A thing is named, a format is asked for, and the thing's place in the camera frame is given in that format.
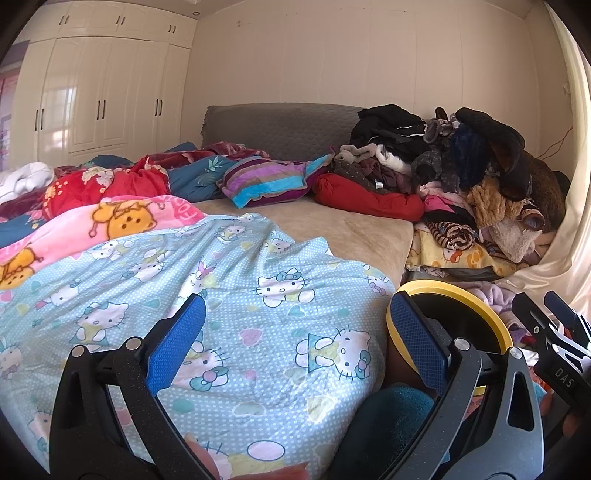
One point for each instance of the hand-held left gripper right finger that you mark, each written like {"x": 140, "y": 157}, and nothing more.
{"x": 418, "y": 344}

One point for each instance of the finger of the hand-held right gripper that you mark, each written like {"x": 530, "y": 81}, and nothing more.
{"x": 568, "y": 318}
{"x": 531, "y": 314}

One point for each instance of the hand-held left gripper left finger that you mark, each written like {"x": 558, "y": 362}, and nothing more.
{"x": 175, "y": 346}

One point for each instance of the yellow rimmed black bin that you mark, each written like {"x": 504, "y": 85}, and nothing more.
{"x": 443, "y": 286}

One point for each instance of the person's right hand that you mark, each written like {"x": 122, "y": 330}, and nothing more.
{"x": 572, "y": 422}

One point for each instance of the person's left hand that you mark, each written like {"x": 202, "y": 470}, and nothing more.
{"x": 203, "y": 461}

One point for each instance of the lilac fleece cloth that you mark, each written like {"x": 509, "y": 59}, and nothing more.
{"x": 496, "y": 297}

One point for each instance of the light blue cat printed blanket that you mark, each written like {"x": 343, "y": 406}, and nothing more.
{"x": 138, "y": 295}

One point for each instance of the cream fleece garment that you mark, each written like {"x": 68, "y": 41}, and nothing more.
{"x": 517, "y": 242}

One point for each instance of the yellow cat printed blanket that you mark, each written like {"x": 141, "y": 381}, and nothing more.
{"x": 461, "y": 261}

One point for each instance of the dark teal cloth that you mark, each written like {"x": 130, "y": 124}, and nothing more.
{"x": 383, "y": 424}

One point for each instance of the tiger striped cloth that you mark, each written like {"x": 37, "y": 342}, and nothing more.
{"x": 455, "y": 236}

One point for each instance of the tan fuzzy garment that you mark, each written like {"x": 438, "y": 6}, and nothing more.
{"x": 494, "y": 203}

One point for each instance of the brown plush garment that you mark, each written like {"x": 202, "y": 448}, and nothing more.
{"x": 549, "y": 184}

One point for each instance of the pink garment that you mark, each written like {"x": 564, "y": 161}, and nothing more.
{"x": 438, "y": 204}

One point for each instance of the beige bed sheet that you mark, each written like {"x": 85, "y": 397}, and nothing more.
{"x": 332, "y": 230}

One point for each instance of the red garment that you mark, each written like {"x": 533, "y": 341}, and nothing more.
{"x": 369, "y": 198}

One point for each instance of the pink bear printed blanket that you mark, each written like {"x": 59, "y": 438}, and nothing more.
{"x": 60, "y": 230}

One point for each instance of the red floral quilt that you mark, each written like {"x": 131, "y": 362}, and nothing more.
{"x": 138, "y": 184}

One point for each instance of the navy fuzzy garment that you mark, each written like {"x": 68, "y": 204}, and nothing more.
{"x": 468, "y": 157}

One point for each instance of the blue leaf printed quilt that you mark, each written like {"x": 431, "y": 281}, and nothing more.
{"x": 198, "y": 177}

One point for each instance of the dark maroon folded garment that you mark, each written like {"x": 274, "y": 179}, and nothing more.
{"x": 364, "y": 177}

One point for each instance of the grey dotted garment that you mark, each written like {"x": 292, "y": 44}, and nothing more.
{"x": 429, "y": 168}

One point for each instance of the white fleece garment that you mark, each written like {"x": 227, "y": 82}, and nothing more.
{"x": 392, "y": 161}

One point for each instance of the striped pillow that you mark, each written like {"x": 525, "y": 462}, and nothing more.
{"x": 263, "y": 180}

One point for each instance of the black plush garment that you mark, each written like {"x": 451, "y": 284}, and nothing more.
{"x": 489, "y": 124}

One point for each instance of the maroon floral blanket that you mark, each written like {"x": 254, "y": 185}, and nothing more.
{"x": 231, "y": 150}

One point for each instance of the black jacket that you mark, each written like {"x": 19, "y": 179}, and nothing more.
{"x": 383, "y": 129}

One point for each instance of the white cloth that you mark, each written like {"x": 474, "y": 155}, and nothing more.
{"x": 27, "y": 180}

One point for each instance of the grey headboard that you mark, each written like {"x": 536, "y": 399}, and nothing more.
{"x": 286, "y": 129}

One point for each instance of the white wardrobe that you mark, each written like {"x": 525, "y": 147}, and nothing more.
{"x": 115, "y": 92}

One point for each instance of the pink printed curtain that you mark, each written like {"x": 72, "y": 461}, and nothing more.
{"x": 4, "y": 134}

